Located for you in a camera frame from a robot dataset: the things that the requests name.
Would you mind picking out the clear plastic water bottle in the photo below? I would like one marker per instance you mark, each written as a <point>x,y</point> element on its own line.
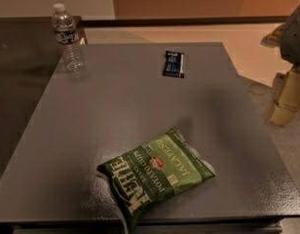
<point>64,27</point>

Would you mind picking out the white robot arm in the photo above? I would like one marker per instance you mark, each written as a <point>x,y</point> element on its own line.
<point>290,41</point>

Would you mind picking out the yellow taped gripper finger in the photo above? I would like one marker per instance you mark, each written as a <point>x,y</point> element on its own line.
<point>286,97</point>

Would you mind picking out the dark blue rxbar wrapper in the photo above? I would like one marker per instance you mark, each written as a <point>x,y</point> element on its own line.
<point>174,64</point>

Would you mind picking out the green Kettle jalapeno chips bag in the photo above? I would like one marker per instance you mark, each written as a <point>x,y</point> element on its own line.
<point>152,173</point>

